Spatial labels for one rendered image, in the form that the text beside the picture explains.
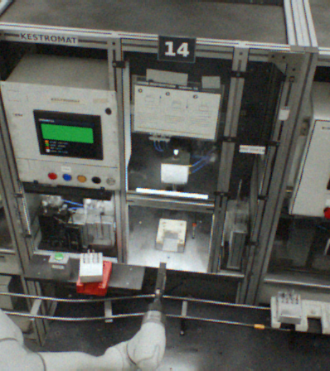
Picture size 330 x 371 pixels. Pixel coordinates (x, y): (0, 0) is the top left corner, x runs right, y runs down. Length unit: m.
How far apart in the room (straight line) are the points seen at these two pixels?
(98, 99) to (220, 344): 1.26
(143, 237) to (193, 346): 0.57
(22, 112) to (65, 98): 0.18
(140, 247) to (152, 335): 0.72
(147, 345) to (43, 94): 0.96
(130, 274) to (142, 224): 0.33
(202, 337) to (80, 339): 0.56
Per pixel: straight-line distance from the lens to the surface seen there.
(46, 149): 2.04
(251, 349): 2.50
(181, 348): 2.46
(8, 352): 1.59
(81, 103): 1.90
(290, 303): 2.37
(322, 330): 2.42
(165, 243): 2.53
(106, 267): 2.37
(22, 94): 1.96
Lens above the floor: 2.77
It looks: 42 degrees down
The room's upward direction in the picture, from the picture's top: 2 degrees clockwise
